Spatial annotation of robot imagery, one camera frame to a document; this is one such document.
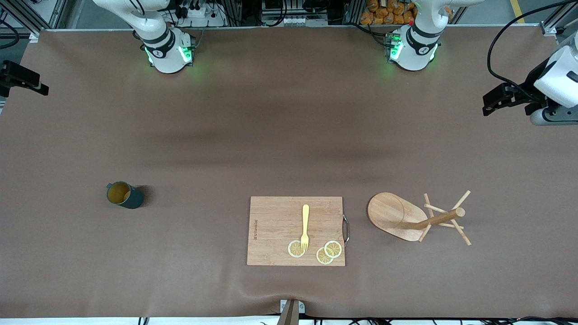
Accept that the teal cup yellow inside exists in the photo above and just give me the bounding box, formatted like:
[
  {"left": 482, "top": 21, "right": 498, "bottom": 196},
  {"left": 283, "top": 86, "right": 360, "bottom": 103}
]
[{"left": 107, "top": 181, "right": 144, "bottom": 209}]

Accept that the wooden mug tree rack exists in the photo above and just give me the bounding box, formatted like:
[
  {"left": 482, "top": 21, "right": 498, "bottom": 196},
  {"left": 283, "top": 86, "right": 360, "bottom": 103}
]
[{"left": 367, "top": 190, "right": 472, "bottom": 246}]

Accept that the grey electronics rack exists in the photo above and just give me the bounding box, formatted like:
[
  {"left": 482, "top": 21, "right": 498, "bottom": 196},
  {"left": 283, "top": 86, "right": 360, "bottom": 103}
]
[{"left": 262, "top": 0, "right": 330, "bottom": 27}]

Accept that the orange bread rolls pile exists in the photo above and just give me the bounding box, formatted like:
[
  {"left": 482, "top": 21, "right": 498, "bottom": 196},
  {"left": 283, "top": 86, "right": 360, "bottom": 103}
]
[{"left": 360, "top": 0, "right": 418, "bottom": 26}]

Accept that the white power strip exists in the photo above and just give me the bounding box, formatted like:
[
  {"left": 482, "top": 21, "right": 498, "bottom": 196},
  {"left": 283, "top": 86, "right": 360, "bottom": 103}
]
[{"left": 178, "top": 2, "right": 226, "bottom": 28}]

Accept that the yellow plastic fork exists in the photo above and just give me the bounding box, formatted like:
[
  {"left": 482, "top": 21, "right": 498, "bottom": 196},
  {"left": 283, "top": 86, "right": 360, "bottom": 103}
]
[{"left": 300, "top": 204, "right": 310, "bottom": 252}]

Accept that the brown table cover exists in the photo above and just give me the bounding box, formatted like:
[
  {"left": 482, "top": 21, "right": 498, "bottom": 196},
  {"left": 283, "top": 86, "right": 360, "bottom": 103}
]
[{"left": 0, "top": 28, "right": 578, "bottom": 319}]

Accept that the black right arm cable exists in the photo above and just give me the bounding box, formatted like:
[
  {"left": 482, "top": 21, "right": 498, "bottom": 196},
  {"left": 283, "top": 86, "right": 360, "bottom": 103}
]
[{"left": 0, "top": 30, "right": 20, "bottom": 50}]

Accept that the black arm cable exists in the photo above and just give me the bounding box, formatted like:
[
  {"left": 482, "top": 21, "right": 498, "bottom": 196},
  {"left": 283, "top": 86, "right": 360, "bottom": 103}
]
[
  {"left": 487, "top": 0, "right": 578, "bottom": 101},
  {"left": 0, "top": 30, "right": 20, "bottom": 50}
]

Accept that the aluminium frame strut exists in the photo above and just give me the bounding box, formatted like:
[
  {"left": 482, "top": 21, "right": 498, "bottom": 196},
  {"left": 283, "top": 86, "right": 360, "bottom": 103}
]
[
  {"left": 0, "top": 0, "right": 42, "bottom": 43},
  {"left": 541, "top": 0, "right": 578, "bottom": 37}
]

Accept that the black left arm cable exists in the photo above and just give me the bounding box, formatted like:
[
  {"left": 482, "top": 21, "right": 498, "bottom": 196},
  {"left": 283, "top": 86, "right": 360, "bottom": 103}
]
[{"left": 487, "top": 0, "right": 578, "bottom": 101}]

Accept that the bamboo cutting board metal handle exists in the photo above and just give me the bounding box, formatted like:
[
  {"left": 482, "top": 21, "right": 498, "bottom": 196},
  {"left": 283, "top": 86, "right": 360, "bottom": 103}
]
[{"left": 247, "top": 196, "right": 350, "bottom": 267}]

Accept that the aluminium camera mount post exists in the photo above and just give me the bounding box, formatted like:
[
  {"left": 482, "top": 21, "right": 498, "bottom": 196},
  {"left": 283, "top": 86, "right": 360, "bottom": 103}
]
[{"left": 276, "top": 299, "right": 306, "bottom": 325}]

